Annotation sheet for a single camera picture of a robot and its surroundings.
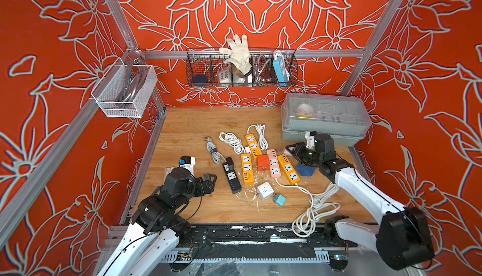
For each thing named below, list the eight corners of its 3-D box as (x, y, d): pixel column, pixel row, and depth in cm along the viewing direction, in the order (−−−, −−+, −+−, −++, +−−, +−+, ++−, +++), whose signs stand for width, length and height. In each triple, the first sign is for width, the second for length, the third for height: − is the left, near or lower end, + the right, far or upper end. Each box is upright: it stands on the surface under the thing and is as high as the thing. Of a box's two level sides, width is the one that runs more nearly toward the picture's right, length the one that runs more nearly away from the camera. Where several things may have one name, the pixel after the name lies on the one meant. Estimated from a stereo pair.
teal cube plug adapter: (272, 201, 84) (273, 199, 82) (276, 193, 86) (277, 192, 84) (282, 207, 82) (283, 206, 80) (286, 200, 84) (287, 198, 82)
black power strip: (231, 195, 86) (231, 189, 80) (222, 165, 96) (221, 159, 90) (241, 191, 87) (241, 185, 81) (231, 163, 97) (231, 156, 91)
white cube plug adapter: (262, 201, 84) (263, 197, 79) (256, 191, 87) (257, 186, 83) (272, 196, 85) (274, 191, 81) (266, 185, 88) (267, 181, 84)
